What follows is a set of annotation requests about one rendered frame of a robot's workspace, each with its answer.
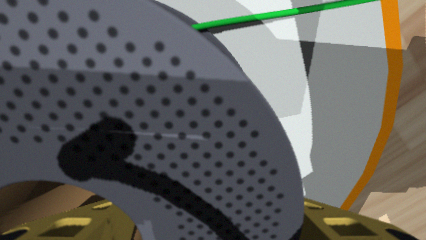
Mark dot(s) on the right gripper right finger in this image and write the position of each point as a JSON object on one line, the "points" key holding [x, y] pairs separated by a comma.
{"points": [[325, 222]]}

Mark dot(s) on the orange painted ring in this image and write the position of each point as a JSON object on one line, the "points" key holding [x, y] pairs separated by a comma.
{"points": [[392, 16]]}

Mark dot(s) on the green wire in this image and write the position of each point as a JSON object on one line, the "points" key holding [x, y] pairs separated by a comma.
{"points": [[277, 14]]}

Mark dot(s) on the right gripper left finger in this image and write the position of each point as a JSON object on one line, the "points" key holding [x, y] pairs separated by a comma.
{"points": [[101, 220]]}

